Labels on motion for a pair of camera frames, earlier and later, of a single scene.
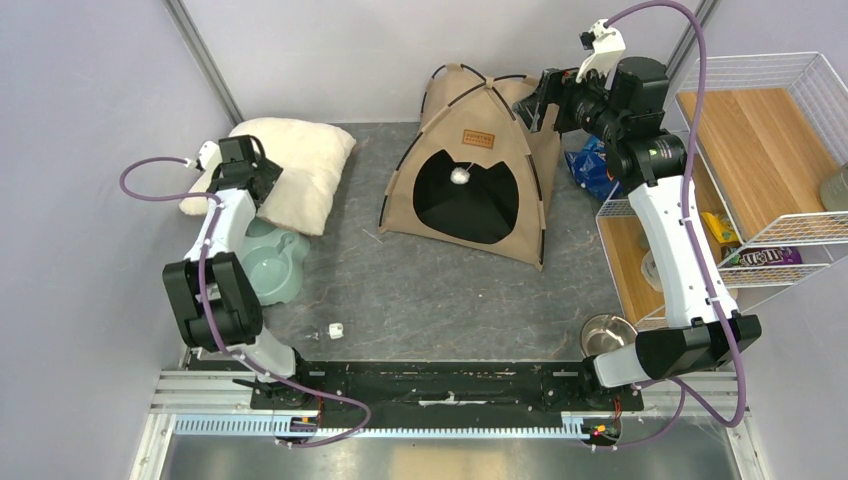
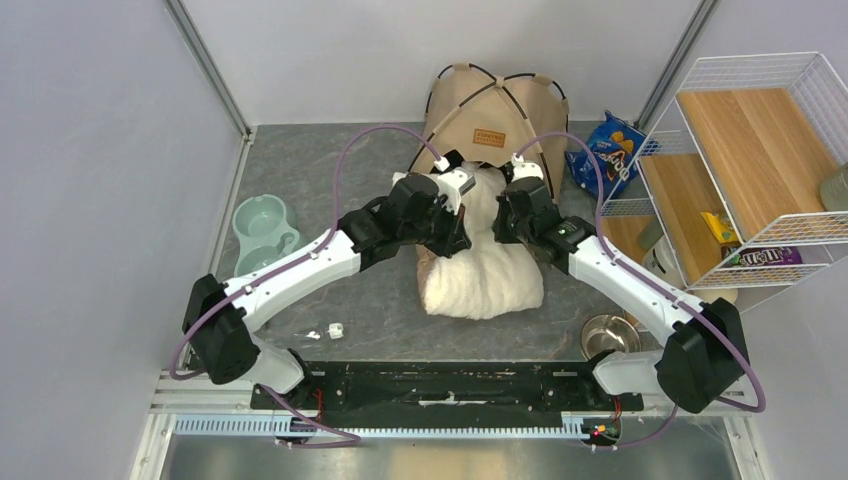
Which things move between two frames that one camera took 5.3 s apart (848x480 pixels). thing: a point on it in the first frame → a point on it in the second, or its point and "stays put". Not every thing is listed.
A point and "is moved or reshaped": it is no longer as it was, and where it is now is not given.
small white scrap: (336, 330) stays put
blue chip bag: (589, 168) stays put
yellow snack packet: (723, 233) stays put
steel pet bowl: (605, 331) stays put
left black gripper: (263, 172) → (453, 234)
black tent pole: (439, 71) → (508, 92)
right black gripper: (549, 96) → (506, 227)
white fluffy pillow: (312, 158) → (489, 279)
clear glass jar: (834, 190) stays put
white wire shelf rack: (768, 138) stays put
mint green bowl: (274, 257) stays put
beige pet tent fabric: (475, 173) is moved or reshaped
